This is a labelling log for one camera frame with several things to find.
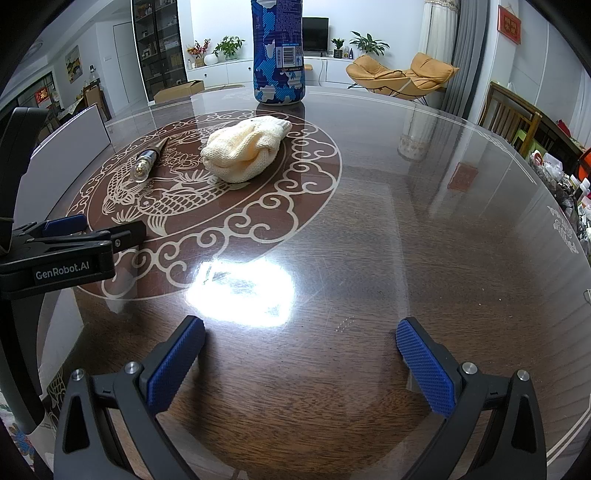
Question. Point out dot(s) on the white lace cover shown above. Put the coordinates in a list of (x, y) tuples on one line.
[(438, 32)]

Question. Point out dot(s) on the framed wall painting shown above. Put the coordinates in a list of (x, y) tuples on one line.
[(72, 64)]

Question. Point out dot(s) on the wooden slatted chair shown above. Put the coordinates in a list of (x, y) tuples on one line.
[(508, 120)]

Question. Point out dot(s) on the cardboard box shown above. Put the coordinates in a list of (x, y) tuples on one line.
[(178, 91)]

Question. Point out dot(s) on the small potted plant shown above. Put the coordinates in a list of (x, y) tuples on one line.
[(338, 48)]

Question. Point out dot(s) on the white container box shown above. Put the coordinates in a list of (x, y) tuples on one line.
[(69, 147)]

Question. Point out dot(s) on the round white vase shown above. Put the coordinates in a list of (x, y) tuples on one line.
[(211, 59)]

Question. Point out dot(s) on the clutter of snack packets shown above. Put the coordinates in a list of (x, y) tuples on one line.
[(563, 189)]

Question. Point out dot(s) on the blue patterned bottle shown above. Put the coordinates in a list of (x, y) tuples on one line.
[(277, 55)]

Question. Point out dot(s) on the orange rocking lounge chair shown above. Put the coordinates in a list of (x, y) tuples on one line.
[(392, 76)]

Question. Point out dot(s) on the floral printed cloth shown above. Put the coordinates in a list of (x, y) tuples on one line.
[(18, 443)]

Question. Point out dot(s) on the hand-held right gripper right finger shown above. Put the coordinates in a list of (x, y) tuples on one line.
[(425, 369)]

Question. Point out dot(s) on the red door sign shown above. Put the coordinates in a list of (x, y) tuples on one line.
[(42, 97)]

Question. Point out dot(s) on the wooden dining chair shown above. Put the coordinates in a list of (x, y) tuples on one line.
[(94, 99)]

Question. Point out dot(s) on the green potted plant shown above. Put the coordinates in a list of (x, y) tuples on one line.
[(229, 46)]

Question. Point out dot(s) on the red flowers in vase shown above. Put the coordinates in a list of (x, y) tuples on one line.
[(198, 50)]

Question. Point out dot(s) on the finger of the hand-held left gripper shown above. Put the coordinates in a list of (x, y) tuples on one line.
[(129, 233), (64, 225)]

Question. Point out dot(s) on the grey curtain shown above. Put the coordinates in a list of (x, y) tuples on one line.
[(468, 60)]

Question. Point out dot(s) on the white television console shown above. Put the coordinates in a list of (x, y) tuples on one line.
[(231, 74)]

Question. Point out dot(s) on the flat screen television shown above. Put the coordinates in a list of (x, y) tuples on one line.
[(316, 34)]

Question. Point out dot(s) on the large leafy potted plant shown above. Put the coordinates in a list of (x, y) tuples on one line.
[(369, 44)]

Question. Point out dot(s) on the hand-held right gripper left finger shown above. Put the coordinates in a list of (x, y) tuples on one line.
[(178, 364)]

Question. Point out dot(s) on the red wall hanging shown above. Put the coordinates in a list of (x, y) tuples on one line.
[(509, 25)]

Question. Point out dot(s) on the metal pen with clear tip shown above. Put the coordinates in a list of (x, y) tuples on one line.
[(147, 161)]

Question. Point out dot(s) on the cream knitted gloves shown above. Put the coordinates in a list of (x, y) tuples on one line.
[(244, 150)]

